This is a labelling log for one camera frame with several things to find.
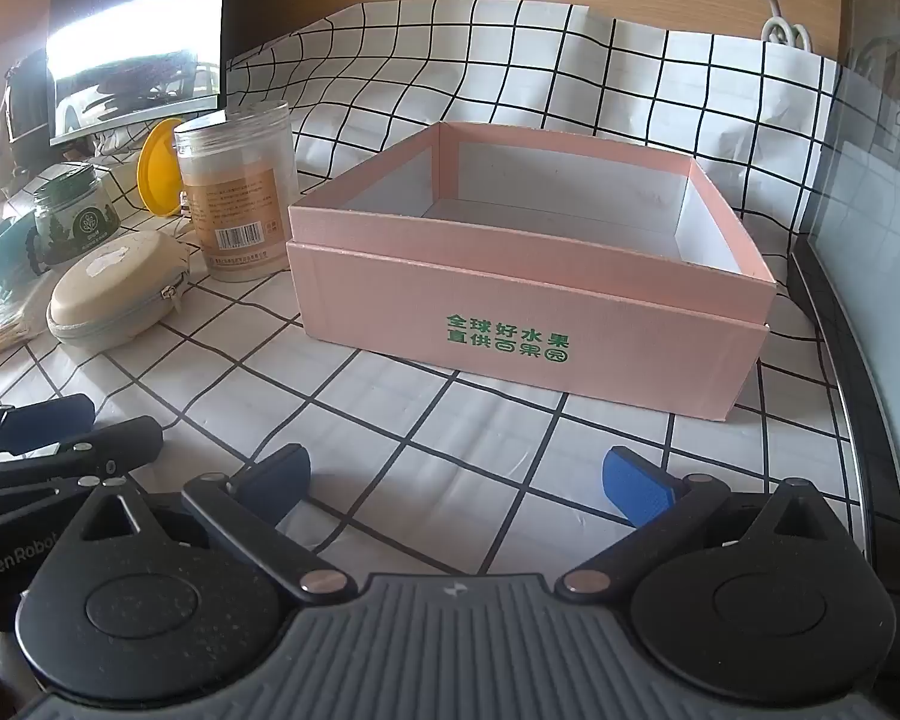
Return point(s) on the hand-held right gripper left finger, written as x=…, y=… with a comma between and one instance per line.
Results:
x=277, y=476

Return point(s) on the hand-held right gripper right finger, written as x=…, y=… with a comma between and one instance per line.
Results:
x=637, y=484

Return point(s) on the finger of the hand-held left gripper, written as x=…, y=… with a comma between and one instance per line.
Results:
x=112, y=446
x=52, y=414

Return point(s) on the pink cardboard box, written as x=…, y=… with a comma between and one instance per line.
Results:
x=495, y=292

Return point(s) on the pack of cotton swabs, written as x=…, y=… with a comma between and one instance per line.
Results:
x=0, y=334

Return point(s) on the white black grid tablecloth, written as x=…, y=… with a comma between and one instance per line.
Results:
x=420, y=420

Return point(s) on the glass jar with green lid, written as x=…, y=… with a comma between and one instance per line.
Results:
x=75, y=217

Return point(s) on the black framed glass panel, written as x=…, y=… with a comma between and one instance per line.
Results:
x=855, y=405

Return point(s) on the yellow round lid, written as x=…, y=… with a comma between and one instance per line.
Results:
x=157, y=172

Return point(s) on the clear plastic jar orange label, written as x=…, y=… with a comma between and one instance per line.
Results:
x=232, y=195

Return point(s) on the dark box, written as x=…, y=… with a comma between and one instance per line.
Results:
x=30, y=105

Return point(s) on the black monitor screen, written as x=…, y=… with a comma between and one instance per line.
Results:
x=135, y=30

